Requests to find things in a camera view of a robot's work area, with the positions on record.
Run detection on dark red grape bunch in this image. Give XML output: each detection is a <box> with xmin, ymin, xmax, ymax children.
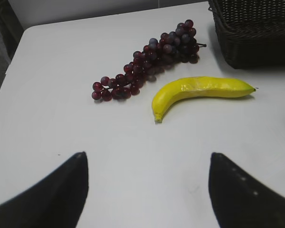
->
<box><xmin>91</xmin><ymin>19</ymin><xmax>204</xmax><ymax>101</ymax></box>

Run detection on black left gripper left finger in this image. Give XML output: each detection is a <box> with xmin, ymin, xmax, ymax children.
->
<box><xmin>0</xmin><ymin>152</ymin><xmax>89</xmax><ymax>228</ymax></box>

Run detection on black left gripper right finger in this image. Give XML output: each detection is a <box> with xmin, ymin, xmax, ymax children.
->
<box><xmin>209</xmin><ymin>152</ymin><xmax>285</xmax><ymax>228</ymax></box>

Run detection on black wicker basket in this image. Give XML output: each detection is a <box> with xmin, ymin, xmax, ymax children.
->
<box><xmin>209</xmin><ymin>0</ymin><xmax>285</xmax><ymax>69</ymax></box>

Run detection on yellow banana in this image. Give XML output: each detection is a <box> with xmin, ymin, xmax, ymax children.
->
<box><xmin>152</xmin><ymin>76</ymin><xmax>256</xmax><ymax>123</ymax></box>

